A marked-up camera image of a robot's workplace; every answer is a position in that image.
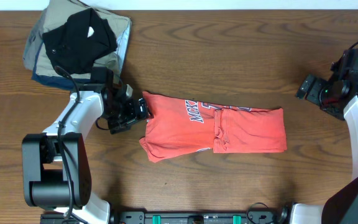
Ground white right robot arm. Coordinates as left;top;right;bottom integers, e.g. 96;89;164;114
288;75;358;224

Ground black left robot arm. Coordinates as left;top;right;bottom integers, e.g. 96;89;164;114
22;66;148;223

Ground black folded shirt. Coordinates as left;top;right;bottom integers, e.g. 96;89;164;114
42;8;117;74

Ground left green rail clamp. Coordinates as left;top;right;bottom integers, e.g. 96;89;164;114
152;215;162;224

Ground green rail clamp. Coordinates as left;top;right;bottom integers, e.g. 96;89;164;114
232;215;242;224
152;215;162;224

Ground red orange t-shirt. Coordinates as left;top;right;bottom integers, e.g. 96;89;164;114
139;91;287;162

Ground khaki folded garment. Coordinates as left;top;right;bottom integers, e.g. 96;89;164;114
42;1;130;83

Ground light blue folded garment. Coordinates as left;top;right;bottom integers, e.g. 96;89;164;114
116;21;132;73

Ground navy blue folded garment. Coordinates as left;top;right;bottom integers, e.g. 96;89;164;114
31;42;93;91

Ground right green rail clamp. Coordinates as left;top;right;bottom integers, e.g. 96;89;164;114
232;215;242;224

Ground grey folded garment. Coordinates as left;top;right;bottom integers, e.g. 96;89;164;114
22;9;47;70

